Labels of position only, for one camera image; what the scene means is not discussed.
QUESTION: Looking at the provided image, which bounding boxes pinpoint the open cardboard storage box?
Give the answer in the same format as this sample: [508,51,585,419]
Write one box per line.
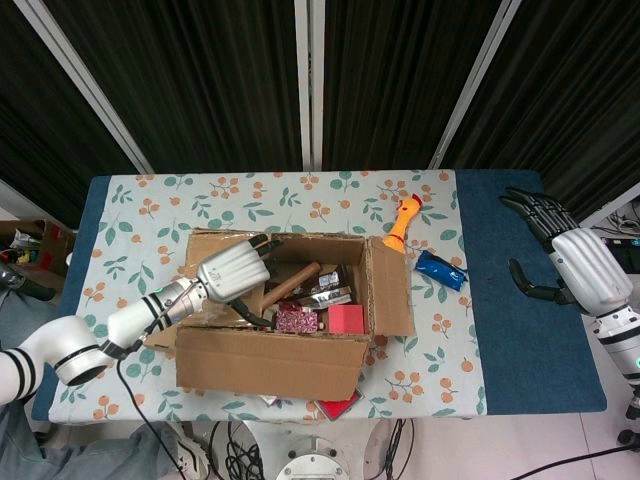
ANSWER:
[0,219,76,281]

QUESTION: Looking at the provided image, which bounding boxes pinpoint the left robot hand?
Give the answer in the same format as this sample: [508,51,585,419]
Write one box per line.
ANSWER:
[196,234,285,330]

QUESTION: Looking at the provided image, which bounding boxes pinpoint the large brown cardboard box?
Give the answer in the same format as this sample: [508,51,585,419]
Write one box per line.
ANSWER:
[144,227,416,402]

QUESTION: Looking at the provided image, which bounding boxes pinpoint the dark brown foil packet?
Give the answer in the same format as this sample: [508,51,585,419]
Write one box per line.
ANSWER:
[294,264,354,306]

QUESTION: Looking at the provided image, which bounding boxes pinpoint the black partition screen panel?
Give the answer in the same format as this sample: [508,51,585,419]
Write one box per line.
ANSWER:
[309,0,516,171]
[429,0,640,236]
[29,0,311,174]
[0,0,154,221]

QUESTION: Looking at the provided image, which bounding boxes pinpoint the blue table cover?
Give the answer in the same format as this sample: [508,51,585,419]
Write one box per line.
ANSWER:
[30,169,609,426]

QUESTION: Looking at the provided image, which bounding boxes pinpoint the white black sneaker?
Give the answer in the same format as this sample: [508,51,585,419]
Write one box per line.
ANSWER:
[169,432,209,480]

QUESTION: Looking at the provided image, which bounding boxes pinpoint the plain red small box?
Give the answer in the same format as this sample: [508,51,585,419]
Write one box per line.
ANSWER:
[327,303,365,335]

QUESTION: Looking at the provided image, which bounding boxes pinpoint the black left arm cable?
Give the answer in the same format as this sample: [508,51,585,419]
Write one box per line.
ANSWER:
[115,344,184,480]

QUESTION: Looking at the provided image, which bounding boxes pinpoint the person's leg in jeans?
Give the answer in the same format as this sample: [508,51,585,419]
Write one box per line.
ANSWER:
[0,289,186,480]

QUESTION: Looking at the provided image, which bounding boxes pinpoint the yellow rubber chicken toy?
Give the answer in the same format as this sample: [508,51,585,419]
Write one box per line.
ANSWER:
[382,193,424,261]

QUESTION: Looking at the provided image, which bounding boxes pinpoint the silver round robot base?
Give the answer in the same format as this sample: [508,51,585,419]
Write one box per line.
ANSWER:
[274,434,351,480]

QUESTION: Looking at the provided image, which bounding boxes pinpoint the floral print tablecloth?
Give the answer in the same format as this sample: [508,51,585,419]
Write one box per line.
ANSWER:
[48,169,489,426]

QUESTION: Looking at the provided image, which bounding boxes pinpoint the red flat metal-rimmed case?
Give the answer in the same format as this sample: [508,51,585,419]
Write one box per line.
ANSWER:
[317,387,364,416]

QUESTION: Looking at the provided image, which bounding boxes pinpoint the brown cylindrical tube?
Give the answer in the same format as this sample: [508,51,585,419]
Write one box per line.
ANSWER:
[260,262,321,309]

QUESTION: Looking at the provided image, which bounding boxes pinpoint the black flat electronic device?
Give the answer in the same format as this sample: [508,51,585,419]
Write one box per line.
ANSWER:
[602,237,640,275]

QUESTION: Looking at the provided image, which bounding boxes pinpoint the black floor cable strands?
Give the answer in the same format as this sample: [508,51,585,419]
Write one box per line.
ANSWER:
[384,419,416,480]

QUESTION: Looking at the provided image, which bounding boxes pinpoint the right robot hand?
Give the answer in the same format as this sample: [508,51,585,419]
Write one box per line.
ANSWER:
[499,187,634,316]

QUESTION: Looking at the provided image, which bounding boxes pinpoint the blue foil snack packet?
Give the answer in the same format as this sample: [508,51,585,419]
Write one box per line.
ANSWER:
[413,249,469,294]

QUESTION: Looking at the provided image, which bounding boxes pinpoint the black coiled floor cable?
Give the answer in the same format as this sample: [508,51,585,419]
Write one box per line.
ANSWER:
[209,422,266,480]

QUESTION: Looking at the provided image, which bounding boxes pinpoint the tangled thin floor cables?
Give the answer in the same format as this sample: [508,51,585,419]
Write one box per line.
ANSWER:
[592,209,640,239]

